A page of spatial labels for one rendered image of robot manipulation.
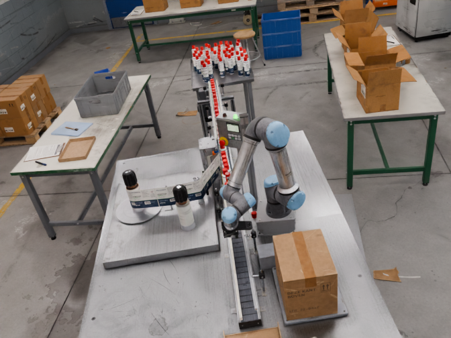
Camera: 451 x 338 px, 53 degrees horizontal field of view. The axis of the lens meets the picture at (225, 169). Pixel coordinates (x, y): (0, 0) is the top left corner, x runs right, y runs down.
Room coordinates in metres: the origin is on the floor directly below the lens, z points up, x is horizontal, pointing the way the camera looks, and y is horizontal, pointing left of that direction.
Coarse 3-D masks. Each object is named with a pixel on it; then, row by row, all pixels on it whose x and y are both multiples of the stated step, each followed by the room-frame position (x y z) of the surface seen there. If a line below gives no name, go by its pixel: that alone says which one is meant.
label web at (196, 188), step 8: (208, 160) 2.57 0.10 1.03; (216, 160) 2.54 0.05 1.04; (208, 168) 2.44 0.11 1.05; (216, 168) 2.52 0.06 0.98; (208, 176) 2.42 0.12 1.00; (216, 176) 2.51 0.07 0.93; (184, 184) 2.30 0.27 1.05; (192, 184) 2.30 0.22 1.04; (200, 184) 2.31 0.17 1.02; (208, 184) 2.40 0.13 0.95; (168, 192) 2.29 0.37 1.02; (192, 192) 2.30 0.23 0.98; (200, 192) 2.30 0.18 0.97; (168, 200) 2.29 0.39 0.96; (192, 200) 2.30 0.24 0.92
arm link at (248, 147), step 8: (256, 120) 2.00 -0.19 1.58; (248, 128) 2.01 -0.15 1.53; (248, 136) 1.99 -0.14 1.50; (248, 144) 1.98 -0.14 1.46; (256, 144) 1.99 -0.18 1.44; (240, 152) 1.98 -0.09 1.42; (248, 152) 1.96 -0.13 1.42; (240, 160) 1.95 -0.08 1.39; (248, 160) 1.95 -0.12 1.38; (240, 168) 1.93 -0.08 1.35; (232, 176) 1.93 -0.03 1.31; (240, 176) 1.92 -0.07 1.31; (232, 184) 1.90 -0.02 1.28; (240, 184) 1.91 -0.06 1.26; (224, 192) 1.90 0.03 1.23; (232, 192) 1.87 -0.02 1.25
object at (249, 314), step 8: (240, 232) 1.98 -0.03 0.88; (232, 240) 1.92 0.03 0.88; (240, 240) 1.91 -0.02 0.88; (240, 248) 1.84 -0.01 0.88; (240, 256) 1.78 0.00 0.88; (240, 264) 1.72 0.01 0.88; (240, 272) 1.67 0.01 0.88; (240, 280) 1.61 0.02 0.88; (248, 280) 1.60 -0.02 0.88; (240, 288) 1.56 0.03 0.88; (248, 288) 1.55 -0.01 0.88; (240, 296) 1.51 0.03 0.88; (248, 296) 1.50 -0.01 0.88; (240, 304) 1.46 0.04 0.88; (248, 304) 1.45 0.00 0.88; (248, 312) 1.41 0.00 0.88; (256, 312) 1.40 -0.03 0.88; (248, 320) 1.36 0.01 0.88; (256, 320) 1.36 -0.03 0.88
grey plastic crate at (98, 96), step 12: (108, 72) 4.65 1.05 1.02; (120, 72) 4.63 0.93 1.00; (84, 84) 4.41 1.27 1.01; (96, 84) 4.67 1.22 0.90; (108, 84) 4.65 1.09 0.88; (120, 84) 4.31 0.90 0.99; (84, 96) 4.33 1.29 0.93; (96, 96) 4.06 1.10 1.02; (108, 96) 4.04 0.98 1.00; (120, 96) 4.23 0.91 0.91; (84, 108) 4.08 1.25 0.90; (96, 108) 4.07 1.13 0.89; (108, 108) 4.05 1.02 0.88; (120, 108) 4.13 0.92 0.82
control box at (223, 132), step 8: (224, 112) 2.35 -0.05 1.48; (232, 112) 2.33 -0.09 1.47; (216, 120) 2.29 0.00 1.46; (224, 120) 2.26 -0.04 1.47; (232, 120) 2.24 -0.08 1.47; (248, 120) 2.27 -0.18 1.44; (224, 128) 2.27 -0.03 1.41; (240, 128) 2.21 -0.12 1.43; (224, 136) 2.27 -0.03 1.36; (232, 144) 2.25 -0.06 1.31; (240, 144) 2.21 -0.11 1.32
